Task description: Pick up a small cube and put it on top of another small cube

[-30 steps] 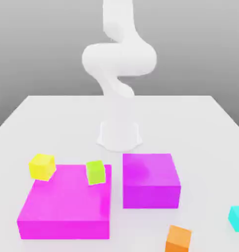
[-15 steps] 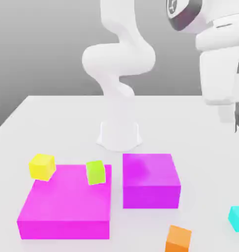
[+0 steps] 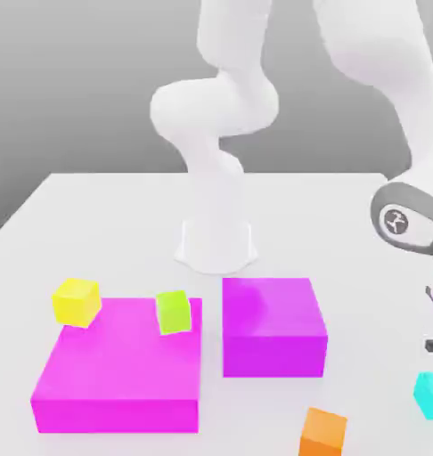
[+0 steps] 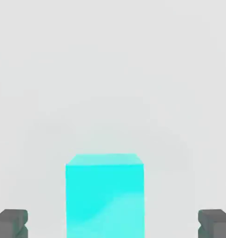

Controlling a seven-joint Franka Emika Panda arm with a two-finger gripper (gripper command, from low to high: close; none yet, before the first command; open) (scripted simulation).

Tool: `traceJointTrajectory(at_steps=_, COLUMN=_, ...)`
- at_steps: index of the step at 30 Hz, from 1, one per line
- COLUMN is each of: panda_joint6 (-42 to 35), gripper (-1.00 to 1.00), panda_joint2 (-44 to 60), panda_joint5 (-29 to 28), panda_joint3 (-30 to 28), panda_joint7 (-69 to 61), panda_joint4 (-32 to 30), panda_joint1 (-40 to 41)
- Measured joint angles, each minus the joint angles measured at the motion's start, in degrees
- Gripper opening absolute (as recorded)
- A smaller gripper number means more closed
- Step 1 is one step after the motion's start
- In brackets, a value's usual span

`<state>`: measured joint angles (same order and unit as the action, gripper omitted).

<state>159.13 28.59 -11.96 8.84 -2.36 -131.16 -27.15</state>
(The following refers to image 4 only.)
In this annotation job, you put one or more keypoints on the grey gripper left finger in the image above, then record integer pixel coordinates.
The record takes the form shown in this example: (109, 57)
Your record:
(8, 223)

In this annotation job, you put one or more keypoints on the small cyan cube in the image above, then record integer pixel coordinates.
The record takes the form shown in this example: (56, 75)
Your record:
(104, 197)

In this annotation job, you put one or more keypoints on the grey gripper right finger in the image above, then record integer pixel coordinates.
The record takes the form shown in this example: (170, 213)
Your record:
(217, 223)

